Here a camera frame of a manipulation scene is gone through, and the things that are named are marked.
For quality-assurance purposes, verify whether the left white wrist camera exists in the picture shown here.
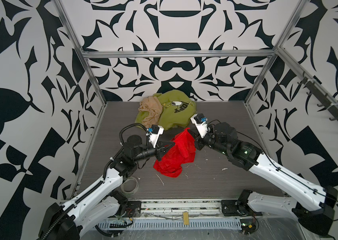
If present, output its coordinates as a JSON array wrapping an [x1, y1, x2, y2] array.
[[147, 125, 164, 148]]

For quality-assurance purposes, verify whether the clear tape roll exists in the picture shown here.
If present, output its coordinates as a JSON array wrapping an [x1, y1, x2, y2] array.
[[120, 177, 140, 196]]

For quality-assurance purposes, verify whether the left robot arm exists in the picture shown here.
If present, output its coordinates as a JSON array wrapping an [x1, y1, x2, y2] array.
[[38, 135, 175, 240]]

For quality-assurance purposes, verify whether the black wall hook rack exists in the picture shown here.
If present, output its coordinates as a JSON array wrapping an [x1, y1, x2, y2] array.
[[298, 71, 338, 122]]

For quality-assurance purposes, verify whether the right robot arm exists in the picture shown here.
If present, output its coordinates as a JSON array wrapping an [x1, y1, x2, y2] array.
[[188, 122, 338, 236]]

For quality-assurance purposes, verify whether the white slotted cable duct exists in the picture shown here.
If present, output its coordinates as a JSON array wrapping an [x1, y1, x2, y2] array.
[[98, 219, 242, 231]]

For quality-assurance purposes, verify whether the black corrugated cable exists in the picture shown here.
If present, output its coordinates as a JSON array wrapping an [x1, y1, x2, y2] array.
[[118, 122, 149, 148]]

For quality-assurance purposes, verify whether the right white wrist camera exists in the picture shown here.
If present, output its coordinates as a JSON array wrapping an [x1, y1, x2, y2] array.
[[190, 114, 209, 139]]

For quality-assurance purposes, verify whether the red cloth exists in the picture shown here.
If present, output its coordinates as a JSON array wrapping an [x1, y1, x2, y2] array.
[[154, 128, 196, 178]]

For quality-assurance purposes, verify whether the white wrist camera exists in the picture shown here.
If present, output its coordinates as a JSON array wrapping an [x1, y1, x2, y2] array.
[[147, 125, 164, 148], [190, 114, 209, 139]]

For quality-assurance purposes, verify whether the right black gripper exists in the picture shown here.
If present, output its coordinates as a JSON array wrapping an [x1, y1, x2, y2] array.
[[188, 125, 232, 157]]

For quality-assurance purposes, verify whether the beige cloth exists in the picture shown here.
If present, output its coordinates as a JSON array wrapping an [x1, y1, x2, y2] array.
[[139, 96, 163, 128]]

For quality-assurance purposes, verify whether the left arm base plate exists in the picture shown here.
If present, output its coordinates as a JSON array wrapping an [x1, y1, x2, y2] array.
[[118, 201, 142, 218]]

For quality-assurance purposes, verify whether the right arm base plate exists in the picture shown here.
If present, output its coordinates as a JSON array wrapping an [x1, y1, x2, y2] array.
[[221, 200, 263, 217]]

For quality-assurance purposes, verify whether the yellow tag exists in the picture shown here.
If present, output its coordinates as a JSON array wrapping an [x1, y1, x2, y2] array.
[[182, 212, 189, 226]]

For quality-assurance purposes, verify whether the small circuit board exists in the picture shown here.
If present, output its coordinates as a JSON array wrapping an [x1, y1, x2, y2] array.
[[240, 218, 259, 236]]

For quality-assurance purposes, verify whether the green printed t-shirt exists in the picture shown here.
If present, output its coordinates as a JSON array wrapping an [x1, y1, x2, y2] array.
[[135, 90, 196, 131]]

